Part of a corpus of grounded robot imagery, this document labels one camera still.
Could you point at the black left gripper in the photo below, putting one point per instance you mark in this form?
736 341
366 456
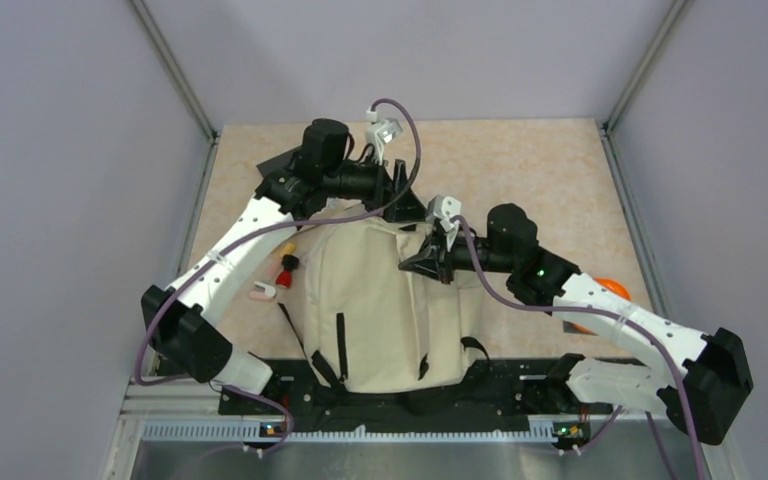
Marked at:
406 207

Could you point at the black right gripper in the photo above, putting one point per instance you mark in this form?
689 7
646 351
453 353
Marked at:
430 260

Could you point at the cream canvas backpack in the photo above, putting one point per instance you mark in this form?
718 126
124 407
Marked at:
378 329

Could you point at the black hardcover book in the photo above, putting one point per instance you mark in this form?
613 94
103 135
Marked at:
279 161

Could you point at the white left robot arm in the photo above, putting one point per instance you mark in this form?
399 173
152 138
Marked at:
182 319

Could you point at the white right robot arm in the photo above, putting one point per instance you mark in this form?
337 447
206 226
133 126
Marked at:
699 381

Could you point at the pink white stapler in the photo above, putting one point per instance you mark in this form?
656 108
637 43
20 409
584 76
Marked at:
262 292

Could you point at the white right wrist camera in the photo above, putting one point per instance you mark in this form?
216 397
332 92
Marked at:
443 210

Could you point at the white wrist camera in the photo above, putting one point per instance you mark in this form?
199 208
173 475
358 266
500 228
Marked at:
443 210
379 132

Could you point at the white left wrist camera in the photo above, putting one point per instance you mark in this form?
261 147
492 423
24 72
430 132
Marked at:
379 132

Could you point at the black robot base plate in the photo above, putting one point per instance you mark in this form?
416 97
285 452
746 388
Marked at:
496 395

